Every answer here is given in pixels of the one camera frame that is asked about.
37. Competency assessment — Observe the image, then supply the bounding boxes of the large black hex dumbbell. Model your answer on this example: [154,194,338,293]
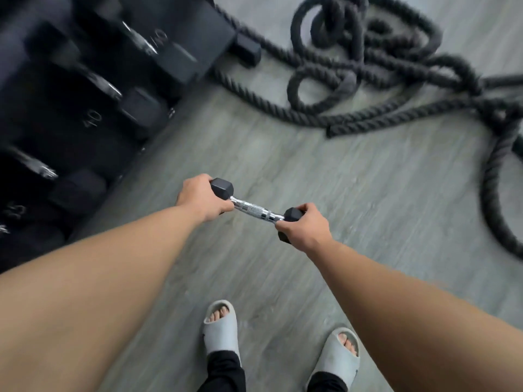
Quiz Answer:
[25,22,172,140]
[0,145,108,218]
[74,0,238,85]

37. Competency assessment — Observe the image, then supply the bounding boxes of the person's right forearm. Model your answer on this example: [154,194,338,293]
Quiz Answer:
[306,239,523,392]

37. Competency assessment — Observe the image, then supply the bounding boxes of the black dumbbell rack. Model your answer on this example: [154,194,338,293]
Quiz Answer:
[0,0,262,275]

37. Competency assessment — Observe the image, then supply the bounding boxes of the person's right hand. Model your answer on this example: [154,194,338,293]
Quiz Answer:
[275,203,334,254]

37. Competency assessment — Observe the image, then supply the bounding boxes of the black trouser leg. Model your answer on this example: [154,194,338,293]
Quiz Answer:
[205,350,247,392]
[306,371,349,392]

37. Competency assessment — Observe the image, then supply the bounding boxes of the small black hex dumbbell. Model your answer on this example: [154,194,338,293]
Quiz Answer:
[209,178,305,244]

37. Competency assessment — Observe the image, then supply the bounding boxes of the black right trouser leg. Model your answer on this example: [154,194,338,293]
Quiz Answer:
[306,371,349,392]

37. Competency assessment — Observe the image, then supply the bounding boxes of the grey left slipper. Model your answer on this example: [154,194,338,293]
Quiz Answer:
[202,300,242,367]

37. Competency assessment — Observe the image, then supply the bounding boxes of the black left trouser leg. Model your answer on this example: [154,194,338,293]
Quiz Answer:
[205,350,247,392]

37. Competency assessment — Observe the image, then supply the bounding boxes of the grey slipper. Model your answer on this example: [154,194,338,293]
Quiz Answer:
[306,327,361,391]
[202,300,242,367]

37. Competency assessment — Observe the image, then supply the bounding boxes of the thick black battle rope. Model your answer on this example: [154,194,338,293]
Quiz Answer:
[208,0,523,261]

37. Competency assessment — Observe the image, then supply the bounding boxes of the person's left forearm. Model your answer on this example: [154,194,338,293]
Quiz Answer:
[0,205,206,392]

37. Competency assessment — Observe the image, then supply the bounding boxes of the person's left hand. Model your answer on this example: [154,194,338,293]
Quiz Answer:
[176,174,236,223]

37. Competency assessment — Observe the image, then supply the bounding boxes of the grey right slipper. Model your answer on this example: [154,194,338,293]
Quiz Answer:
[306,327,361,391]

